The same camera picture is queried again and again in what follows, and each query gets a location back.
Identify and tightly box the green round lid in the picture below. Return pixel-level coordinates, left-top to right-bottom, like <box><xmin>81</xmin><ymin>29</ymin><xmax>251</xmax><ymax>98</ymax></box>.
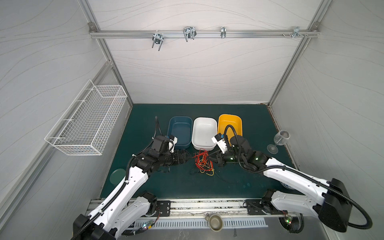
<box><xmin>109</xmin><ymin>169</ymin><xmax>126</xmax><ymax>186</ymax></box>

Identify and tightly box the metal clamp hook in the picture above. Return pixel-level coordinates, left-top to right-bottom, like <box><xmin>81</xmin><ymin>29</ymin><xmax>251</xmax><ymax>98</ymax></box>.
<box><xmin>152</xmin><ymin>33</ymin><xmax>164</xmax><ymax>51</ymax></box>

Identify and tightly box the right metal clamp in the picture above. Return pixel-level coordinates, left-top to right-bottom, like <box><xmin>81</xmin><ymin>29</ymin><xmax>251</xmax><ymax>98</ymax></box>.
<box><xmin>282</xmin><ymin>27</ymin><xmax>309</xmax><ymax>39</ymax></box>

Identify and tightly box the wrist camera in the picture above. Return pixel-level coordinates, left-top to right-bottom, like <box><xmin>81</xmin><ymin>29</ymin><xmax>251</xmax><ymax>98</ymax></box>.
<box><xmin>212</xmin><ymin>133</ymin><xmax>230</xmax><ymax>154</ymax></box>
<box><xmin>167</xmin><ymin>135</ymin><xmax>178</xmax><ymax>153</ymax></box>

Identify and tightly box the aluminium crossbar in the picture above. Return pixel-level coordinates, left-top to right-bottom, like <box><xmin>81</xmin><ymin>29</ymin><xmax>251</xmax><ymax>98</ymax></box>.
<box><xmin>90</xmin><ymin>28</ymin><xmax>321</xmax><ymax>39</ymax></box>

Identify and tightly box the cable bundle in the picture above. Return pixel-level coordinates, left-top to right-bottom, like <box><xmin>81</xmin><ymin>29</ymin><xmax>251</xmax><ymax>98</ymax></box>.
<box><xmin>190</xmin><ymin>149</ymin><xmax>232</xmax><ymax>184</ymax></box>

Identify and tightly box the metal U-bolt hook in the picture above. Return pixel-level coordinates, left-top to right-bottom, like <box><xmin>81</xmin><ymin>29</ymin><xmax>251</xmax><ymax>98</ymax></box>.
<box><xmin>183</xmin><ymin>26</ymin><xmax>197</xmax><ymax>42</ymax></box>

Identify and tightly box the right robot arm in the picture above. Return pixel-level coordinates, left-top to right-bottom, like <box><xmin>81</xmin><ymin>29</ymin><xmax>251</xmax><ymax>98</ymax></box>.
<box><xmin>209</xmin><ymin>133</ymin><xmax>373</xmax><ymax>233</ymax></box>

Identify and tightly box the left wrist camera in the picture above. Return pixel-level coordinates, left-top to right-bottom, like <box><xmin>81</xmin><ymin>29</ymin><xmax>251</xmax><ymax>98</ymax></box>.
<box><xmin>167</xmin><ymin>135</ymin><xmax>178</xmax><ymax>153</ymax></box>

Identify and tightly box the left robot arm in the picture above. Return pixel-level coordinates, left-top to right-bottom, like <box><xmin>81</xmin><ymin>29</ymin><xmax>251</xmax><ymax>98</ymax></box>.
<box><xmin>72</xmin><ymin>135</ymin><xmax>188</xmax><ymax>240</ymax></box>

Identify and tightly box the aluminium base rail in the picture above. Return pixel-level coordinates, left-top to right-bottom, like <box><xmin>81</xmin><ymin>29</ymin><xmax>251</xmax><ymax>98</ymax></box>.
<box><xmin>83</xmin><ymin>196</ymin><xmax>301</xmax><ymax>230</ymax></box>

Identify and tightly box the blue plastic bin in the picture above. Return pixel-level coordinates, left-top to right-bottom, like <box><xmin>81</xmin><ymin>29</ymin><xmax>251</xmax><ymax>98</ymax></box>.
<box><xmin>167</xmin><ymin>116</ymin><xmax>193</xmax><ymax>150</ymax></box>

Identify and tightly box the clear wine glass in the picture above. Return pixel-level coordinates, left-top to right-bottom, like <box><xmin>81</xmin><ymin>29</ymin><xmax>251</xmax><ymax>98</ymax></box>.
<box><xmin>267</xmin><ymin>130</ymin><xmax>291</xmax><ymax>154</ymax></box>

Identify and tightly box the white wire basket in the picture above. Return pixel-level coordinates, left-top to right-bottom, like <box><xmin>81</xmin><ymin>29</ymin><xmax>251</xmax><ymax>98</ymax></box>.
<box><xmin>45</xmin><ymin>80</ymin><xmax>127</xmax><ymax>156</ymax></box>

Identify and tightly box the small metal bracket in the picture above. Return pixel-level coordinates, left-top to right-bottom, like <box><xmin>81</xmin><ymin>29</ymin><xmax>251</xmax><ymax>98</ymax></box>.
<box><xmin>221</xmin><ymin>27</ymin><xmax>227</xmax><ymax>39</ymax></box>

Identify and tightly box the olive round cup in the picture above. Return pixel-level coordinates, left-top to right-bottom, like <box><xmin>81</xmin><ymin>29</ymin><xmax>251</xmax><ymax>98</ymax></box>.
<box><xmin>205</xmin><ymin>213</ymin><xmax>224</xmax><ymax>232</ymax></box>

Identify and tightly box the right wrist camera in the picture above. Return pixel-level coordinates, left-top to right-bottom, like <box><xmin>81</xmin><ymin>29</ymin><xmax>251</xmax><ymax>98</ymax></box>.
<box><xmin>212</xmin><ymin>133</ymin><xmax>230</xmax><ymax>154</ymax></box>

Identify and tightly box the white plastic bin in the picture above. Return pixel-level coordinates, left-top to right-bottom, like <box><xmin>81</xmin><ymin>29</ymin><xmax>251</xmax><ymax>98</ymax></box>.
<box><xmin>192</xmin><ymin>117</ymin><xmax>218</xmax><ymax>151</ymax></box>

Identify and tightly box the yellow plastic bin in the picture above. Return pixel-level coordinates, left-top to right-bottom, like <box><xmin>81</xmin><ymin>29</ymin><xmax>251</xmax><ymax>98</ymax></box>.
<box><xmin>217</xmin><ymin>113</ymin><xmax>243</xmax><ymax>147</ymax></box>

